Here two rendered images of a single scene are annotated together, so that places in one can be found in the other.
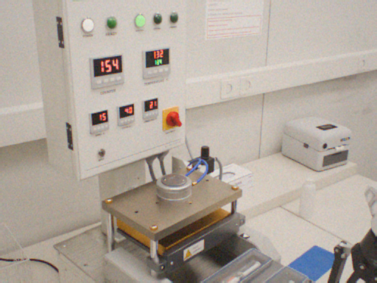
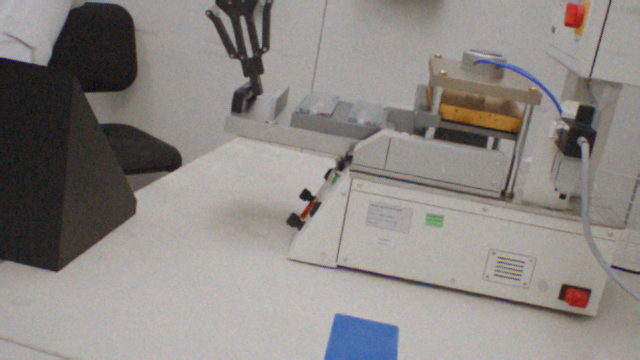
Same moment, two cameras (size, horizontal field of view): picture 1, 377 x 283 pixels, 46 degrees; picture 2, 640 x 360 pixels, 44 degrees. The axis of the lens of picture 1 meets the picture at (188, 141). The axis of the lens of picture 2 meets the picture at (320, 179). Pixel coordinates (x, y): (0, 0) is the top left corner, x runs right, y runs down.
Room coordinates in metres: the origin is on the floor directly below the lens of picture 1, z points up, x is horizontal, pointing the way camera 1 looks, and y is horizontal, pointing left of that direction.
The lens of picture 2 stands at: (1.80, -1.09, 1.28)
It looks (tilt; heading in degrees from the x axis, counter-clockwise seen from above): 16 degrees down; 139
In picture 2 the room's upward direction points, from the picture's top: 10 degrees clockwise
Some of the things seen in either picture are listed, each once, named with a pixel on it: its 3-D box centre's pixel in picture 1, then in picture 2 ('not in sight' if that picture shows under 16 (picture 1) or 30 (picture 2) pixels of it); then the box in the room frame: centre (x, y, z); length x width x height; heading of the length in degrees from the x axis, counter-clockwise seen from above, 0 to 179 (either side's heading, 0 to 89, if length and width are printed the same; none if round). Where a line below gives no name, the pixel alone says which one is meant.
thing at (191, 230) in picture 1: (177, 211); (475, 97); (0.90, 0.03, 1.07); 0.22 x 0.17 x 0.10; 135
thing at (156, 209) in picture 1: (171, 197); (496, 92); (0.93, 0.04, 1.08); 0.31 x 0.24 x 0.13; 135
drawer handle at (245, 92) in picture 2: not in sight; (245, 95); (0.60, -0.26, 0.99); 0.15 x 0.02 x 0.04; 135
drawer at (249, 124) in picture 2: not in sight; (316, 118); (0.70, -0.17, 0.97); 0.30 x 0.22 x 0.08; 45
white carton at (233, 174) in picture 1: (222, 183); not in sight; (1.51, -0.13, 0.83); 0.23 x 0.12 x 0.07; 131
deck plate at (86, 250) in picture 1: (164, 256); (477, 173); (0.92, 0.06, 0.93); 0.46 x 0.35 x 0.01; 45
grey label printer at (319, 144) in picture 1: (316, 141); not in sight; (1.85, -0.57, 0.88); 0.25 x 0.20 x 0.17; 31
